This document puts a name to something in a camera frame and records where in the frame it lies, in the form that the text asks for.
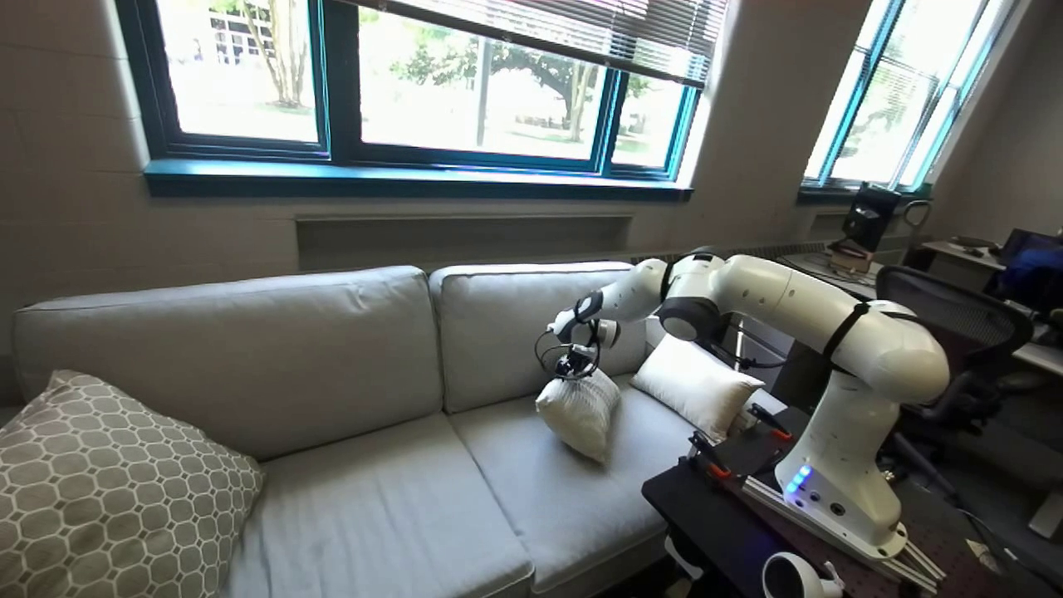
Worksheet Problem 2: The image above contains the black boxy device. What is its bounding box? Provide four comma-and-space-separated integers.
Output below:
840, 182, 905, 255

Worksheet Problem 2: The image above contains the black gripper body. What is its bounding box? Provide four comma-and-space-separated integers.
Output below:
553, 336, 605, 372

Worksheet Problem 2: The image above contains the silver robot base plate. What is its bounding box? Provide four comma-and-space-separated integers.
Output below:
736, 471, 951, 590

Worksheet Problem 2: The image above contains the dark grey cabinet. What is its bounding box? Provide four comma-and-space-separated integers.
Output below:
730, 313, 833, 411

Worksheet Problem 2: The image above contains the grey lattice patterned cushion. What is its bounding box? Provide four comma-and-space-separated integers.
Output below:
0, 367, 266, 598

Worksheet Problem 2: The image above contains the orange black clamp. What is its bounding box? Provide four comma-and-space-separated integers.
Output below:
744, 401, 795, 445
686, 427, 739, 484

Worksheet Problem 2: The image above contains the black robot table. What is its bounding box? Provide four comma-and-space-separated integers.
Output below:
638, 399, 1063, 598

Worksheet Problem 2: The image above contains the white VR controller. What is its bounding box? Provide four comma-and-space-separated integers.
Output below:
756, 548, 848, 598

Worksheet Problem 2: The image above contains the narrow teal framed window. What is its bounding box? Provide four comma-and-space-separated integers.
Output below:
796, 0, 1037, 208

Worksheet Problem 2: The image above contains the wide teal framed window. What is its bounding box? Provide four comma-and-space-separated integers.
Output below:
111, 0, 709, 203

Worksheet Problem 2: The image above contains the white desk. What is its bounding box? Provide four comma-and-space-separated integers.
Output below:
914, 235, 1063, 380

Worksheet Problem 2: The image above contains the black office chair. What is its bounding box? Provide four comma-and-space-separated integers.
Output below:
874, 264, 1038, 445

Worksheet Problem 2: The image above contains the slatted window blind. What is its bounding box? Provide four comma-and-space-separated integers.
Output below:
348, 0, 736, 93

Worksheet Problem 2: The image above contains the grey fabric couch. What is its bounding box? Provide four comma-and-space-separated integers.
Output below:
11, 259, 789, 598

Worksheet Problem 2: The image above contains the white floor object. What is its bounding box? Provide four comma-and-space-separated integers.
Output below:
1027, 487, 1063, 542

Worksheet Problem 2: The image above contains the cream striped cushion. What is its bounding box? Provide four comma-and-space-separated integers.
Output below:
531, 367, 625, 470
627, 328, 765, 445

